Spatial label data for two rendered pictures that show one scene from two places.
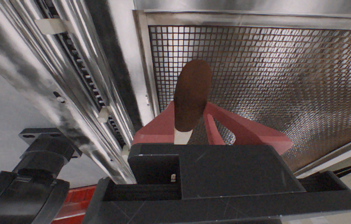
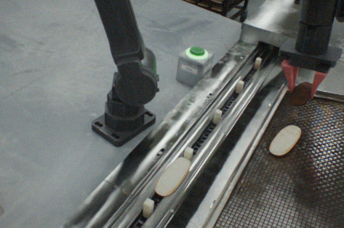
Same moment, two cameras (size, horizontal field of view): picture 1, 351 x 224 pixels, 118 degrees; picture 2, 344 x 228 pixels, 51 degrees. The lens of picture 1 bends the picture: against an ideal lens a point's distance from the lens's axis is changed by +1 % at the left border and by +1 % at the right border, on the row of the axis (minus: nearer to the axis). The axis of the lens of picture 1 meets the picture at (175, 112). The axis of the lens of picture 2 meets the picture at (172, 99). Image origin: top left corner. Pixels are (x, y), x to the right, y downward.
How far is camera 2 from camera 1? 0.80 m
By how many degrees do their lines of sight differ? 96
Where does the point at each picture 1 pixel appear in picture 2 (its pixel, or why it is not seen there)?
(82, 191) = not seen: outside the picture
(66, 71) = (224, 96)
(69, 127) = (187, 106)
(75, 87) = (218, 101)
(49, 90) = (209, 91)
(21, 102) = (163, 98)
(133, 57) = (259, 119)
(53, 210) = (154, 78)
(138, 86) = (250, 132)
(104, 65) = (250, 99)
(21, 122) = not seen: hidden behind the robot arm
